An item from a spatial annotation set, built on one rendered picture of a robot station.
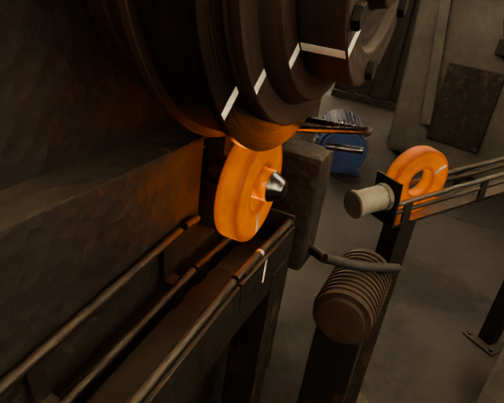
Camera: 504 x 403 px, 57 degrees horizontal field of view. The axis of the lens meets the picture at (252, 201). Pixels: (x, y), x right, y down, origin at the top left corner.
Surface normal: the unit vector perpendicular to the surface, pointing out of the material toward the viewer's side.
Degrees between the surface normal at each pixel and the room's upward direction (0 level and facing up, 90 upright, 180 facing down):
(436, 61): 90
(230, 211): 93
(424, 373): 0
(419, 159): 91
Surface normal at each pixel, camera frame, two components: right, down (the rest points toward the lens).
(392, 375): 0.13, -0.88
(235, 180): -0.31, -0.08
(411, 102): -0.65, 0.28
